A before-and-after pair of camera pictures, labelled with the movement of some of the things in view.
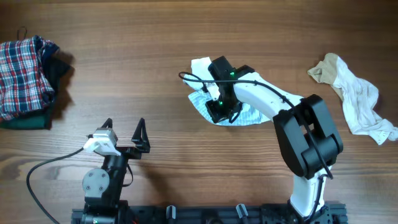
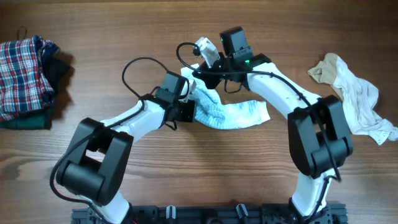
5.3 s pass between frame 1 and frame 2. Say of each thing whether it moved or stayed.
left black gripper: moved
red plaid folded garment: stayed
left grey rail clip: stayed
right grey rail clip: stayed
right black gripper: moved
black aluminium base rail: stayed
